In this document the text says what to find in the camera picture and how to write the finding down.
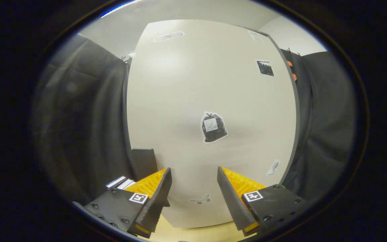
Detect black backdrop cloth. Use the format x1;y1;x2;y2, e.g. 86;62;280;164
29;33;357;205

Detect grey shoe cabinet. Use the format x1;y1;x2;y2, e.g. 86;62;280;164
122;18;301;232

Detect black door handle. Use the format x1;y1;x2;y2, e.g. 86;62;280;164
131;148;171;207

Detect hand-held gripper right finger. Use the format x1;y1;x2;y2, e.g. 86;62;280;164
216;166;310;237

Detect blue spine book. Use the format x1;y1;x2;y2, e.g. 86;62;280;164
105;175;127;188

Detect white shoe cabinet door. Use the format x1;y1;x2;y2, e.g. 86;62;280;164
126;19;297;229

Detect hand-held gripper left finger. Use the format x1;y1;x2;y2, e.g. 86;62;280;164
74;167;173;239

